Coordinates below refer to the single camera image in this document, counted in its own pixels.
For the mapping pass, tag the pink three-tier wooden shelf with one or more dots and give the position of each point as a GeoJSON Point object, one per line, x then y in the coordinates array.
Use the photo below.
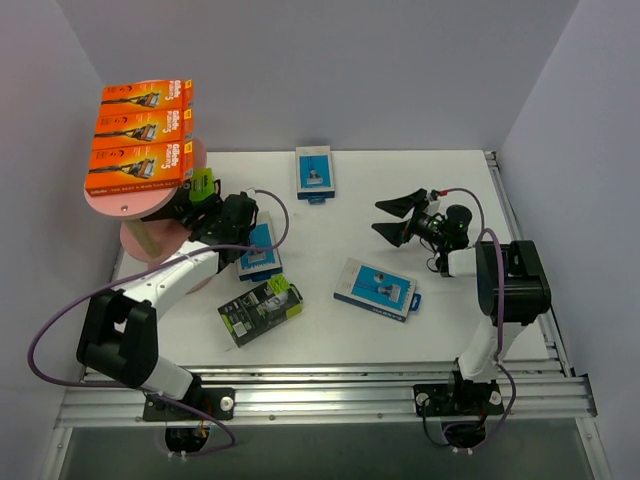
{"type": "Point", "coordinates": [148, 242]}

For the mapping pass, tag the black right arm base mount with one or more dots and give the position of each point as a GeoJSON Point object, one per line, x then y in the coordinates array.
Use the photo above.
{"type": "Point", "coordinates": [467, 400]}

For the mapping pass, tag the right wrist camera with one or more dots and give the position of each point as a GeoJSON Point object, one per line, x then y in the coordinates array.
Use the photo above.
{"type": "Point", "coordinates": [435, 195]}

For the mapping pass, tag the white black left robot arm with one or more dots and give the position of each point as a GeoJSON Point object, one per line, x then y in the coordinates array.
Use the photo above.
{"type": "Point", "coordinates": [119, 338]}

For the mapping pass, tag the aluminium mounting rail frame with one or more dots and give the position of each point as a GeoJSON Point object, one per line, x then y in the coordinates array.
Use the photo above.
{"type": "Point", "coordinates": [329, 396]}

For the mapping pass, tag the blue Harry's box far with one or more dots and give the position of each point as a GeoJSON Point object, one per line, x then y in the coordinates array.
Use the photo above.
{"type": "Point", "coordinates": [314, 174]}

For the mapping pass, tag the orange Gillette Fusion box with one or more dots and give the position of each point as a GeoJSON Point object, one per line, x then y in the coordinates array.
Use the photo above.
{"type": "Point", "coordinates": [139, 168]}
{"type": "Point", "coordinates": [149, 127]}

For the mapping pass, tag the blue Harry's razor box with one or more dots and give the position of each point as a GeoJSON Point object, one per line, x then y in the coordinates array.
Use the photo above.
{"type": "Point", "coordinates": [262, 265]}

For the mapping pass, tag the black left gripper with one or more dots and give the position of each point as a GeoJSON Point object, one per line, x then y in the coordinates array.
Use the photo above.
{"type": "Point", "coordinates": [198, 215]}

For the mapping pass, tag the orange Gillette Fusion5 razor box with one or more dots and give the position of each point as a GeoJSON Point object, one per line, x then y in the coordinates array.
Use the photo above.
{"type": "Point", "coordinates": [147, 95]}

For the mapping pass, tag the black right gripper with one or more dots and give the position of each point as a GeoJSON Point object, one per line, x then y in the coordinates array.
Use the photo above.
{"type": "Point", "coordinates": [414, 221]}

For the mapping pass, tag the black green Gillette Labs box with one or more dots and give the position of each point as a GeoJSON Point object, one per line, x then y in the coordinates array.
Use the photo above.
{"type": "Point", "coordinates": [194, 191]}

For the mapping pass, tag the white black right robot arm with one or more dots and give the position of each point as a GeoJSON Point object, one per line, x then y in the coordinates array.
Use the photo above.
{"type": "Point", "coordinates": [512, 289]}

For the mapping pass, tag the blue Harry's box tilted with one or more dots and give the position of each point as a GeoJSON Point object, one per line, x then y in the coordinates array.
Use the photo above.
{"type": "Point", "coordinates": [377, 290]}

